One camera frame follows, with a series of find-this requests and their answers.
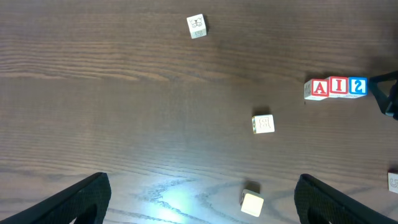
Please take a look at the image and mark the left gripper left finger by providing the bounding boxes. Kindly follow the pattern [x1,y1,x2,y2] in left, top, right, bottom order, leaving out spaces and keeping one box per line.
[1,172,111,224]

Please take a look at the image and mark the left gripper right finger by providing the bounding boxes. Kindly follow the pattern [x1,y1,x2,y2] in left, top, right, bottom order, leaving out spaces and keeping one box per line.
[294,174,397,224]

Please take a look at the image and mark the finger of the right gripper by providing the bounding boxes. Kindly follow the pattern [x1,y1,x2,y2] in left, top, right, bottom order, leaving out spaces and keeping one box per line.
[368,71,397,115]

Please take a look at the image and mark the blue number 2 block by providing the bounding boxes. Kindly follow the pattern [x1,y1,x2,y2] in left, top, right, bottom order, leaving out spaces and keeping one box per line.
[345,77,368,98]

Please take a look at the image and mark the red letter I block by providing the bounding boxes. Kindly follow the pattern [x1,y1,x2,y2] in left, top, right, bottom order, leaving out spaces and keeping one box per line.
[326,76,349,98]

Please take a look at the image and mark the red letter A block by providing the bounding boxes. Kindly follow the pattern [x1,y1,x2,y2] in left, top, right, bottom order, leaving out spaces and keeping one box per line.
[303,79,330,101]

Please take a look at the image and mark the yellow block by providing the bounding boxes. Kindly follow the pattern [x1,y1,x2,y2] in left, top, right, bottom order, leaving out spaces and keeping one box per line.
[240,189,264,217]

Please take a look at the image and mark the plain wooden block left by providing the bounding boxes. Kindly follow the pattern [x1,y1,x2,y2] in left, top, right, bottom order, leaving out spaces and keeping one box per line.
[187,14,207,39]

